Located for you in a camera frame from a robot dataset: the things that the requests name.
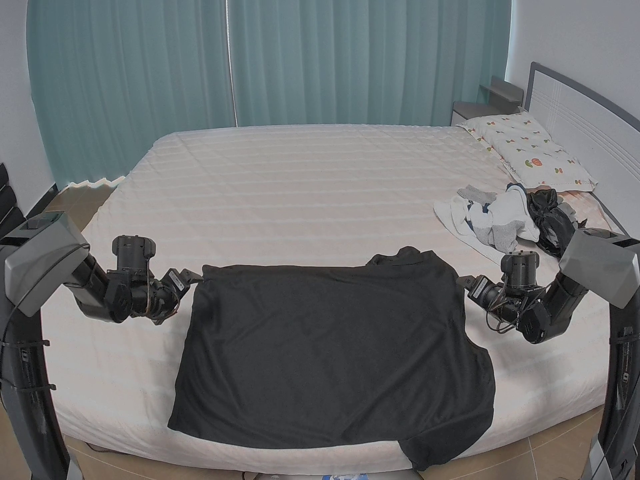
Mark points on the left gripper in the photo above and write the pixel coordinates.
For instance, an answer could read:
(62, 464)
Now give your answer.
(176, 279)

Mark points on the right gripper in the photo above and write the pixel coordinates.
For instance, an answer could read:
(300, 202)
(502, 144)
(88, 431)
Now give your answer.
(480, 289)

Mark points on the black T-shirt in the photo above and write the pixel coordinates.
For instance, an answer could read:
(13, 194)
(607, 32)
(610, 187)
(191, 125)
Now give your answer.
(330, 358)

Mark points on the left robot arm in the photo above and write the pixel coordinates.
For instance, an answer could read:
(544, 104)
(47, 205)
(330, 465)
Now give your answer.
(45, 263)

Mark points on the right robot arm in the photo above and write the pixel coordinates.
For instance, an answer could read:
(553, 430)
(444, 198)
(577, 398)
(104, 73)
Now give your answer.
(600, 268)

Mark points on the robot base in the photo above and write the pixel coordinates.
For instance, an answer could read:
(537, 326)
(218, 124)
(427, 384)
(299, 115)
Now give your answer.
(345, 477)

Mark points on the pile of clothes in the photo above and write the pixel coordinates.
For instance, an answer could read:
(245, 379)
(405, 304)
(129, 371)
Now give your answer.
(505, 218)

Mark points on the bed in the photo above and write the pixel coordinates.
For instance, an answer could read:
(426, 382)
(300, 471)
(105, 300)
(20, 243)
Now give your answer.
(310, 193)

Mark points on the white printed pillow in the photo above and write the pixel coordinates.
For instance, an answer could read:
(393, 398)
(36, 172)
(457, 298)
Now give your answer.
(535, 150)

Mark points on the grey bedside table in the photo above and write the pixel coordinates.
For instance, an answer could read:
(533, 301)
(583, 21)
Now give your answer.
(470, 110)

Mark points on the dark grey chest of drawers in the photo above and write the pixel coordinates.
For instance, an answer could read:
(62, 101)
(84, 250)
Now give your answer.
(6, 203)

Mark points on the blue-green curtain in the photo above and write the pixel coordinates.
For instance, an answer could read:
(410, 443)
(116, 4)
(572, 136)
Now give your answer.
(135, 68)
(365, 43)

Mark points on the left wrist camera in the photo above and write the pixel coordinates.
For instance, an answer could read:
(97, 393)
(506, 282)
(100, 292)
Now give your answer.
(162, 318)

